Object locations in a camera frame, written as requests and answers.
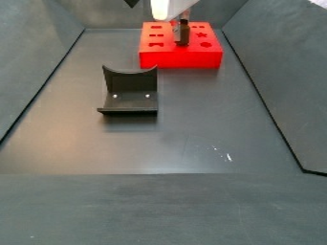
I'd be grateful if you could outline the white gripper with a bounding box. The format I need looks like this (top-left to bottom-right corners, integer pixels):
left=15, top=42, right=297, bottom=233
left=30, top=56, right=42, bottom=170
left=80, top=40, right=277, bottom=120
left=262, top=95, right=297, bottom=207
left=149, top=0, right=198, bottom=21

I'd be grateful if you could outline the dark brown three-prong peg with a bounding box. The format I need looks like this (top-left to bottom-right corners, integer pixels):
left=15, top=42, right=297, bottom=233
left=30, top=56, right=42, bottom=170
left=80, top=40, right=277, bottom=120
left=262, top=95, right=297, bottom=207
left=173, top=19, right=190, bottom=46

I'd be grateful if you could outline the red shape-sorter block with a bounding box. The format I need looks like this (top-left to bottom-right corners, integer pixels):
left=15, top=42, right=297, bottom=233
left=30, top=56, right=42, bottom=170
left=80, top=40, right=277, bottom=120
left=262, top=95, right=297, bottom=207
left=137, top=20, right=224, bottom=70

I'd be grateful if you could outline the black curved holder bracket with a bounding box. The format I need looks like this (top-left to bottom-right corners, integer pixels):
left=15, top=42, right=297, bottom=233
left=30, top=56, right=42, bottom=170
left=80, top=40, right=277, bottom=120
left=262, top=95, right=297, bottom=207
left=97, top=66, right=158, bottom=115

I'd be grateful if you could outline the grey left enclosure panel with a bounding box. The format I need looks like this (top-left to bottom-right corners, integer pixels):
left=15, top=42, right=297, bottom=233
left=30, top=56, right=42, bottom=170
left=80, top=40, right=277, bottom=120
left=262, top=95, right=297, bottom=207
left=222, top=0, right=327, bottom=175

